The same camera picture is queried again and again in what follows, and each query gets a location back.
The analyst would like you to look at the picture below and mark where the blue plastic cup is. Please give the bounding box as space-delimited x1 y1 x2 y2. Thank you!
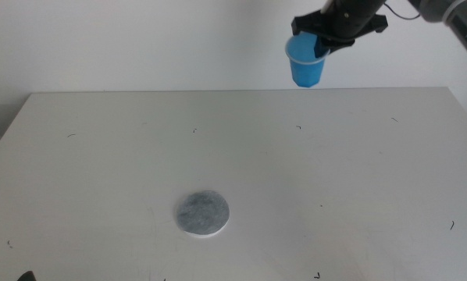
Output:
284 31 331 89

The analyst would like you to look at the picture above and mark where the round grey cup mat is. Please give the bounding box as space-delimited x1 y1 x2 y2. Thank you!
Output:
175 190 231 239

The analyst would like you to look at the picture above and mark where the thin black cable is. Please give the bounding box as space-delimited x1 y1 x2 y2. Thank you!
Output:
382 2 422 20

